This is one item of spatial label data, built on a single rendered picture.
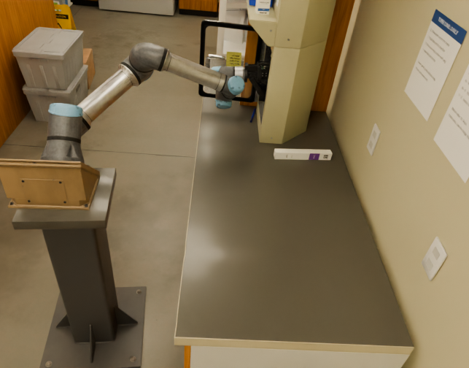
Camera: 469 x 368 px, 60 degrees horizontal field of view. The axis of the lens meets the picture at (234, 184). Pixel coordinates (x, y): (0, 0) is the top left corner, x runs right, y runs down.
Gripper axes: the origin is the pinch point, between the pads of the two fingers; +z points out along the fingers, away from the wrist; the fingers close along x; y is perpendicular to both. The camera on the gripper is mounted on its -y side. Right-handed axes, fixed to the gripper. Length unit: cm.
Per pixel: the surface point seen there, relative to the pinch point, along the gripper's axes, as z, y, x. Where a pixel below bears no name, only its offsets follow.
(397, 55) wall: 35, 24, -35
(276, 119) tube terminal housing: -4.9, -13.8, -14.0
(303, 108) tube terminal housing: 8.5, -12.8, -5.4
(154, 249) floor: -76, -115, -2
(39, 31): -196, -39, 189
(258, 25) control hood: -15.1, 28.7, -13.9
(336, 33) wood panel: 26.5, 13.5, 22.8
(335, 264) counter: 9, -29, -88
